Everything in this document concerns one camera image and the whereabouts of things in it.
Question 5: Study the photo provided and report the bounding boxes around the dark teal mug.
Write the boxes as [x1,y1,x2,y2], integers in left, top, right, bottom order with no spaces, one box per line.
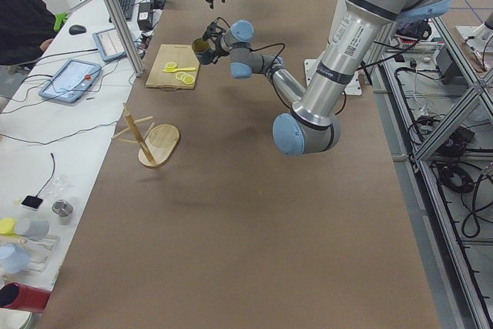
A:
[191,38,214,65]

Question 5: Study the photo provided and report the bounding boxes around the wooden cup storage rack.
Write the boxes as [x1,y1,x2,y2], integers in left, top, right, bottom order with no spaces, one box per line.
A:
[112,103,180,169]

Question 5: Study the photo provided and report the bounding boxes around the small steel cup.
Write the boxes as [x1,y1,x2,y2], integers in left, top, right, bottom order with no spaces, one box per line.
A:
[52,200,74,225]

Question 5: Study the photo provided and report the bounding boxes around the grey cup lying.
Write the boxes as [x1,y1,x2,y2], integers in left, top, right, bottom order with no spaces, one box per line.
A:
[14,218,49,240]

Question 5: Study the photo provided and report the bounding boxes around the yellow cup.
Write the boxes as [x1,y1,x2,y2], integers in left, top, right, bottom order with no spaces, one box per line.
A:
[0,218,17,236]

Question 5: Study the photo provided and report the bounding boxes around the light blue cup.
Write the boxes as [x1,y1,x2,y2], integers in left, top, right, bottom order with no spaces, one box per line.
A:
[1,243,31,274]

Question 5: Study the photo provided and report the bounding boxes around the red cylinder cup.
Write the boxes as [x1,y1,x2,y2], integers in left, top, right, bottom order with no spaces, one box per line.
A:
[1,283,51,314]

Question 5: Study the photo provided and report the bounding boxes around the lemon slice end of row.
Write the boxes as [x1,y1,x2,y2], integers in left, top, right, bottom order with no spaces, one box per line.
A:
[181,75,195,86]

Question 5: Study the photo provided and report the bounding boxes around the yellow plastic knife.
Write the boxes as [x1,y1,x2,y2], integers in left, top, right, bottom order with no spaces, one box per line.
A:
[162,67,196,73]

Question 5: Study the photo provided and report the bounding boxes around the lemon slice middle of row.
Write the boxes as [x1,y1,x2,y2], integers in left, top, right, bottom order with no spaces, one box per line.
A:
[175,72,188,80]

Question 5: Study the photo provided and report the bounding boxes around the wooden cutting board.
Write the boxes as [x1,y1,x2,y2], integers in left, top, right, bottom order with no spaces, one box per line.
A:
[145,44,200,90]

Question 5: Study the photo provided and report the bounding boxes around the lemon slice by knife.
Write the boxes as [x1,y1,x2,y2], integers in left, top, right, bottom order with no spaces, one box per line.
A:
[163,62,178,72]

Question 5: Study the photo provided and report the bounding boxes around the black power adapter box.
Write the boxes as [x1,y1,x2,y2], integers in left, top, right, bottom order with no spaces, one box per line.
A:
[137,2,153,32]

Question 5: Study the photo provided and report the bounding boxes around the black keyboard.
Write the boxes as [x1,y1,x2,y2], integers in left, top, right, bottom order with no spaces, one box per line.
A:
[115,0,137,22]

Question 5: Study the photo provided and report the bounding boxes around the blue teach pendant far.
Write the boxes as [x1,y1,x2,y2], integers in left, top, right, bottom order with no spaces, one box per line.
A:
[92,28,126,62]

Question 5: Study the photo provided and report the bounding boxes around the blue teach pendant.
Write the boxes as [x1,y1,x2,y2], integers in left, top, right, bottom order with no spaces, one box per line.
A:
[92,28,126,62]
[39,59,102,104]

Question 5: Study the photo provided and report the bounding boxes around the black computer mouse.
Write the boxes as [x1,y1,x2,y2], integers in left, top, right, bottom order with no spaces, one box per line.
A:
[69,25,86,35]

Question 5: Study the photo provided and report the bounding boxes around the blue teach pendant near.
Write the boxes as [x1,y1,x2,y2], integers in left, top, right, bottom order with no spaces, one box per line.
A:
[39,59,102,104]

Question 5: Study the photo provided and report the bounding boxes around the person in black sweater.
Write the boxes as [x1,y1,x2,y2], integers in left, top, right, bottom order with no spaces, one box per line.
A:
[1,0,56,65]

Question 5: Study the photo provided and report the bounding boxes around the small black square pad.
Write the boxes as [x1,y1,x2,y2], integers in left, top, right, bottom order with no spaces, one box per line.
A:
[21,195,43,210]

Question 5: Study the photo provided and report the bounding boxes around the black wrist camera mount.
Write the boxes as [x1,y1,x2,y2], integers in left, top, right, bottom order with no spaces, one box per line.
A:
[202,16,230,41]

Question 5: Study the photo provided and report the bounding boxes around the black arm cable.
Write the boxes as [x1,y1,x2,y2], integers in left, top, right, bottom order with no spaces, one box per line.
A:
[248,42,347,116]

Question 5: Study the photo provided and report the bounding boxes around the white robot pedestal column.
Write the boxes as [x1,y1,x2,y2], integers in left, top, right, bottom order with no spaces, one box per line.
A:
[304,0,362,96]

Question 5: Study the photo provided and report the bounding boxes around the aluminium frame post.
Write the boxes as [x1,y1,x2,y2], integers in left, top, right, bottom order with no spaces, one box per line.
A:
[103,0,144,77]

